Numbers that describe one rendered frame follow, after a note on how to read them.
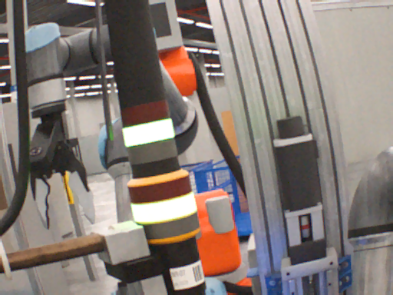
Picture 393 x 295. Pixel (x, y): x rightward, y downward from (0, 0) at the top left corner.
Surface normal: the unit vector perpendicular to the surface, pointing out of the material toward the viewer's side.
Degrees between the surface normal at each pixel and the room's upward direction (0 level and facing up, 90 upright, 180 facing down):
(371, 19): 91
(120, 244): 90
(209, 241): 90
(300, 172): 90
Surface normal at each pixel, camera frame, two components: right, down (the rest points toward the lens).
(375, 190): -0.68, -0.06
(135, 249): 0.51, -0.05
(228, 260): 0.14, 0.03
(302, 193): -0.14, 0.08
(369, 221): -0.51, -0.10
